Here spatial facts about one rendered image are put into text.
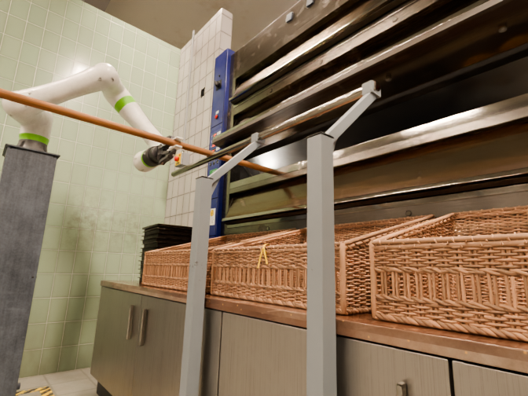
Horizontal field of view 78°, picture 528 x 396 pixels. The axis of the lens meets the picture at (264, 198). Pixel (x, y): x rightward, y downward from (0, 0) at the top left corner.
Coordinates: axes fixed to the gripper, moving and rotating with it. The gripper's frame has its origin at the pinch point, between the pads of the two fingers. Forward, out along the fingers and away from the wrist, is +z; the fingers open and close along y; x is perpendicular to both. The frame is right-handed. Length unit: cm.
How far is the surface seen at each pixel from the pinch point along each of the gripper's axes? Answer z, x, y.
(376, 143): 66, -51, 3
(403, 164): 75, -53, 14
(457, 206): 92, -51, 31
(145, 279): -25, -3, 58
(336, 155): 47, -52, 3
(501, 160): 105, -50, 20
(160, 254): -10.4, -2.6, 47.6
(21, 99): 2, 55, 1
